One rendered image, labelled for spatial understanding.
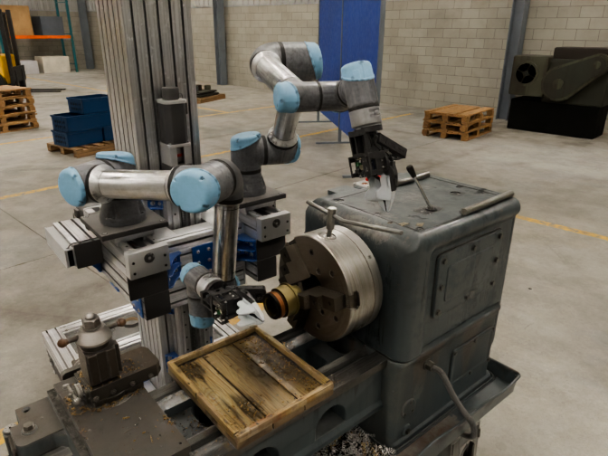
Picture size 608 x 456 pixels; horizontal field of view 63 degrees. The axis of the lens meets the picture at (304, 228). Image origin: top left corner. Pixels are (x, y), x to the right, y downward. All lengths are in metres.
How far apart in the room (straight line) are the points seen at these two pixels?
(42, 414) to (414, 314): 0.97
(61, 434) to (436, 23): 11.98
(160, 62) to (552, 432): 2.36
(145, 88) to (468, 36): 10.77
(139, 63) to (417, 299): 1.20
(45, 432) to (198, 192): 0.66
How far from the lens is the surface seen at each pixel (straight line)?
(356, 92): 1.22
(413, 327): 1.47
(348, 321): 1.35
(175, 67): 1.93
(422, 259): 1.38
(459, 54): 12.36
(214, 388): 1.40
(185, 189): 1.33
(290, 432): 1.40
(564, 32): 11.55
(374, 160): 1.21
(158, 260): 1.67
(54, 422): 1.38
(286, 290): 1.34
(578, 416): 2.96
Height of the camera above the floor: 1.76
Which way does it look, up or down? 22 degrees down
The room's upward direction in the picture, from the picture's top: straight up
